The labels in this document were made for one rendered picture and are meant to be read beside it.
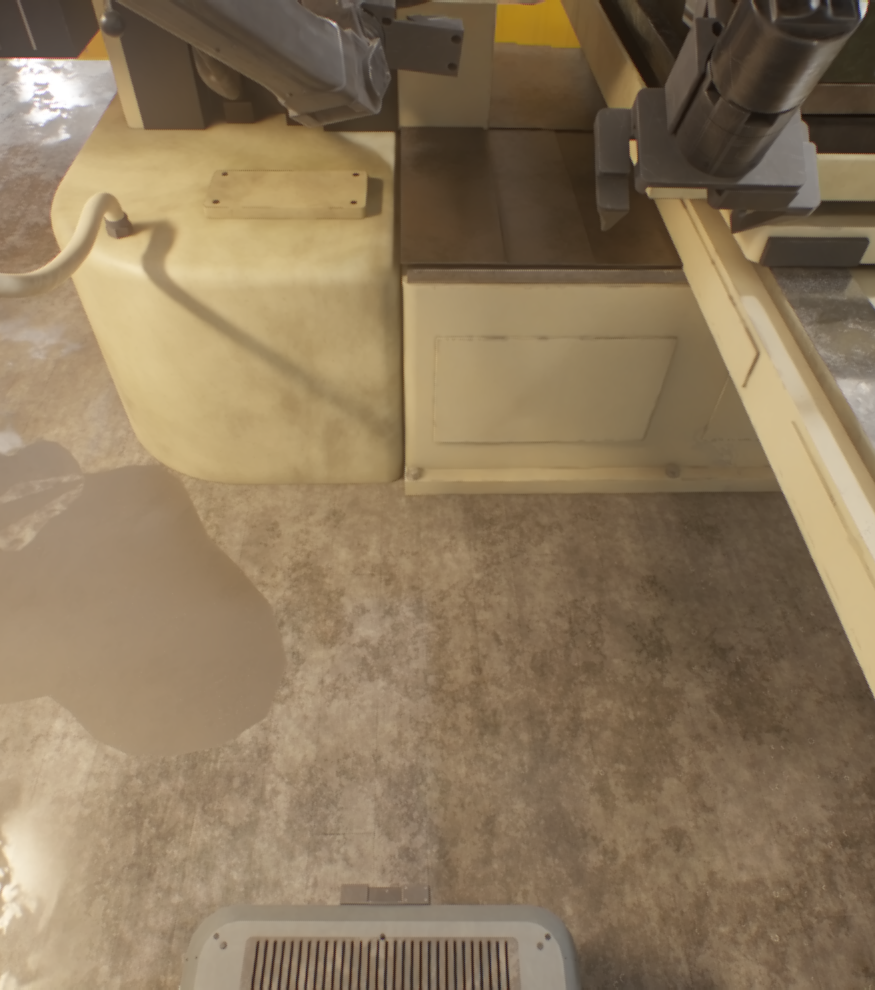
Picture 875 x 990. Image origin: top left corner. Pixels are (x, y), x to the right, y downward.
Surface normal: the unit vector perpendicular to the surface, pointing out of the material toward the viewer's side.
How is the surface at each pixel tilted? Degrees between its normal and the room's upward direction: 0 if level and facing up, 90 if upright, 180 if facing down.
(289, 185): 0
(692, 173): 30
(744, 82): 113
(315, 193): 0
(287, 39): 77
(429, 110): 90
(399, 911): 45
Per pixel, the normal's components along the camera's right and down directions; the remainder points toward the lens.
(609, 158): 0.02, -0.18
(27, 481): 0.03, -0.65
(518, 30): 0.04, 0.76
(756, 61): -0.62, 0.77
